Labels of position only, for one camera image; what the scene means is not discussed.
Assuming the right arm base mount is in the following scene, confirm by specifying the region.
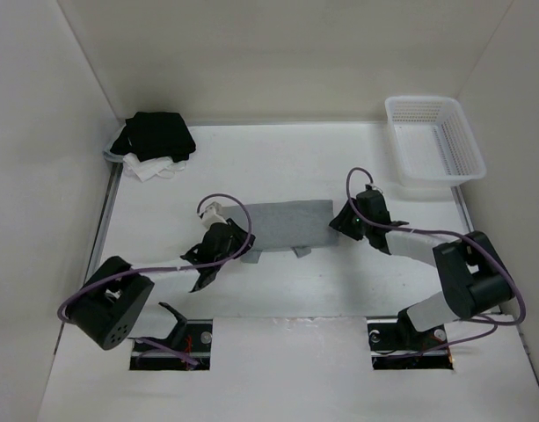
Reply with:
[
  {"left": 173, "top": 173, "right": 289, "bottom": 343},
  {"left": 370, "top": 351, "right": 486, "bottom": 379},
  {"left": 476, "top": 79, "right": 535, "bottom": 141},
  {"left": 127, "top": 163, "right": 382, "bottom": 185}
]
[{"left": 367, "top": 309, "right": 453, "bottom": 370}]

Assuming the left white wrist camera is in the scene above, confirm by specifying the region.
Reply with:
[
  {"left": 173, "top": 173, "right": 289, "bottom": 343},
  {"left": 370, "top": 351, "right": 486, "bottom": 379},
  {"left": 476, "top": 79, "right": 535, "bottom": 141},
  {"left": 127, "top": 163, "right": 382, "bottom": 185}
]
[{"left": 198, "top": 201, "right": 227, "bottom": 229}]

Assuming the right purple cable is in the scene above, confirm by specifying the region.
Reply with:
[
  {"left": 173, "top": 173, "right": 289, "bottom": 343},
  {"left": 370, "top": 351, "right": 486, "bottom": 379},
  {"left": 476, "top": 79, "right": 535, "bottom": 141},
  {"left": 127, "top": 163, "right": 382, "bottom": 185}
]
[{"left": 346, "top": 167, "right": 528, "bottom": 360}]

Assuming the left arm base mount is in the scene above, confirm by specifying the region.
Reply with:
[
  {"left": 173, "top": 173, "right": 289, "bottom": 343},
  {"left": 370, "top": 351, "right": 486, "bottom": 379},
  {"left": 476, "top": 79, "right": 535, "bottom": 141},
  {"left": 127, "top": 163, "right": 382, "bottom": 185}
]
[{"left": 129, "top": 302, "right": 214, "bottom": 372}]

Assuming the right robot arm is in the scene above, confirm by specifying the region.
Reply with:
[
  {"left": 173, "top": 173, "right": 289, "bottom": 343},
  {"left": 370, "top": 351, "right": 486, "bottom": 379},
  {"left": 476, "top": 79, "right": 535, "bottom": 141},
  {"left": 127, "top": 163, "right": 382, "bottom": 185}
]
[{"left": 329, "top": 186, "right": 515, "bottom": 348}]

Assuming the purple cable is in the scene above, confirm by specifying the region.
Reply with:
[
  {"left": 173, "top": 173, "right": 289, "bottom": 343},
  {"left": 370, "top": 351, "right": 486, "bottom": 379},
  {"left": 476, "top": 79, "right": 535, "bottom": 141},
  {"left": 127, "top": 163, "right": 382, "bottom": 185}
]
[
  {"left": 346, "top": 167, "right": 528, "bottom": 360},
  {"left": 58, "top": 193, "right": 256, "bottom": 368}
]

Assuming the folded white tank top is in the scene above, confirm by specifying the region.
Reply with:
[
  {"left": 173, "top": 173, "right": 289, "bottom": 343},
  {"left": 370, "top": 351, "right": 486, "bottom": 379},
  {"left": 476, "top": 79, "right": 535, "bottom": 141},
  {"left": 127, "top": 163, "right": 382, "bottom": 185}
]
[{"left": 103, "top": 127, "right": 186, "bottom": 183}]

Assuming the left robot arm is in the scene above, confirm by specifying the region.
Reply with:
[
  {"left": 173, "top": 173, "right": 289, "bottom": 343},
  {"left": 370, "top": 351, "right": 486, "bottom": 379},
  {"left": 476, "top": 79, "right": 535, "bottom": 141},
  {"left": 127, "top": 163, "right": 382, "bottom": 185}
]
[{"left": 58, "top": 219, "right": 255, "bottom": 351}]

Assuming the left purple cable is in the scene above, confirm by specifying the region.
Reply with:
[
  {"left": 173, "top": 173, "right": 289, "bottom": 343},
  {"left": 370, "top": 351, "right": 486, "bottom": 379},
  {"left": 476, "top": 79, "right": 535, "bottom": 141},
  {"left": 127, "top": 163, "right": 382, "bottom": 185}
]
[{"left": 58, "top": 193, "right": 256, "bottom": 368}]

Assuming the white plastic basket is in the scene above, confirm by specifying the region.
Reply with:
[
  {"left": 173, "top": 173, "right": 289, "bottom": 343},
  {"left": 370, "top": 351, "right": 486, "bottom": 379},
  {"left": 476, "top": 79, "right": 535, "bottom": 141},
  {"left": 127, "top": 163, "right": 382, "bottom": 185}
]
[{"left": 384, "top": 96, "right": 486, "bottom": 188}]

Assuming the grey tank top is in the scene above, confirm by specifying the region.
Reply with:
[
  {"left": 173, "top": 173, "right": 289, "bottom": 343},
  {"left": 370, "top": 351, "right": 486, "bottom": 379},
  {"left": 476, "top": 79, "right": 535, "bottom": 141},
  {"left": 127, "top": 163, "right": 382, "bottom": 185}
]
[{"left": 240, "top": 200, "right": 339, "bottom": 264}]

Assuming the folded black tank top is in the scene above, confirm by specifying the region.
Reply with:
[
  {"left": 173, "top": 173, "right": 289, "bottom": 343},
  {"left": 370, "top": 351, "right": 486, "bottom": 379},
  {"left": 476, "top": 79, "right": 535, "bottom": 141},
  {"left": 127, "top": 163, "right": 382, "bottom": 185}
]
[{"left": 106, "top": 112, "right": 196, "bottom": 163}]

